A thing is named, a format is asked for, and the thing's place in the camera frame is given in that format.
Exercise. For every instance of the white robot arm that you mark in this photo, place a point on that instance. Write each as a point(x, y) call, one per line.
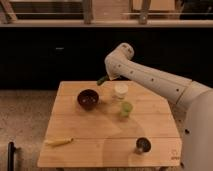
point(194, 98)

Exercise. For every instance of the dark purple bowl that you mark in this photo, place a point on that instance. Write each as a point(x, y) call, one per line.
point(88, 99)

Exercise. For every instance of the white cup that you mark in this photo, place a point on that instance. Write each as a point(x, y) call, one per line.
point(120, 90)

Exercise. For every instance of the green cup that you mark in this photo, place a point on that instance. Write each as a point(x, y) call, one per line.
point(126, 108)

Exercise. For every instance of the wooden table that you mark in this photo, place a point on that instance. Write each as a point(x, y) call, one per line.
point(104, 139)

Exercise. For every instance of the dark metal cup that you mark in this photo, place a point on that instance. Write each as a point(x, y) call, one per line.
point(143, 145)

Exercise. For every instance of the yellow banana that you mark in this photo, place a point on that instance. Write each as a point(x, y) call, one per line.
point(58, 142)

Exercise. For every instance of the black object at floor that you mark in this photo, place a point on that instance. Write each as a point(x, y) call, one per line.
point(11, 152)

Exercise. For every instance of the wooden railing shelf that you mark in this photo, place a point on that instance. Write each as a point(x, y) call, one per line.
point(101, 13)

